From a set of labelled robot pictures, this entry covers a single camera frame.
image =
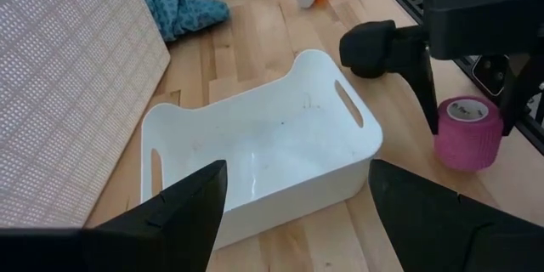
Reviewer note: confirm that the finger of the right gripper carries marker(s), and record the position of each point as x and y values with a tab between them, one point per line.
525	76
367	49

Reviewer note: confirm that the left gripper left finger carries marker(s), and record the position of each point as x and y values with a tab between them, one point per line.
170	229

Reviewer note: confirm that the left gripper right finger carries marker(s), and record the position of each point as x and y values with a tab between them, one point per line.
446	234

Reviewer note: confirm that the pink bandage roll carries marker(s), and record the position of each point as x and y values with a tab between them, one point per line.
467	140

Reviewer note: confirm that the small white plastic bin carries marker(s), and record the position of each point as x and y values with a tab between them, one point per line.
276	149

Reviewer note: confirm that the large white perforated basket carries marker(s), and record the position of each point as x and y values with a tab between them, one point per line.
64	93

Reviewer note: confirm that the teal patterned cloth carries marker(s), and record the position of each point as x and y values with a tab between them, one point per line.
178	8

